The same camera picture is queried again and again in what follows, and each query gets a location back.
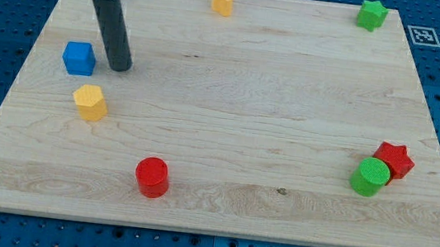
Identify yellow hexagon block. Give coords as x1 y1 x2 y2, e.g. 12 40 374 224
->
73 84 108 121

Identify light wooden board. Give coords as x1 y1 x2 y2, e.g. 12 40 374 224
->
0 0 440 247

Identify red cylinder block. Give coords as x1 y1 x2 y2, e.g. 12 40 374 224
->
135 156 169 198

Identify yellow heart block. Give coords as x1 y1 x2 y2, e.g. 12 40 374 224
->
211 0 234 17

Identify blue cube block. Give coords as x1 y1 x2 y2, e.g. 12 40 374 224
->
62 41 96 76

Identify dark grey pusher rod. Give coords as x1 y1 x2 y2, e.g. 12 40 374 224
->
92 0 133 72

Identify green cylinder block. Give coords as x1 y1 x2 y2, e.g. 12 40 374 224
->
349 157 391 197

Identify red star block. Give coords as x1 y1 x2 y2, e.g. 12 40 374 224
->
372 141 414 186

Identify green star block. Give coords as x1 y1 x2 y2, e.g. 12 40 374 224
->
357 0 389 32

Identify white fiducial marker tag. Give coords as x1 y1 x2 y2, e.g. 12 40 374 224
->
408 25 440 48

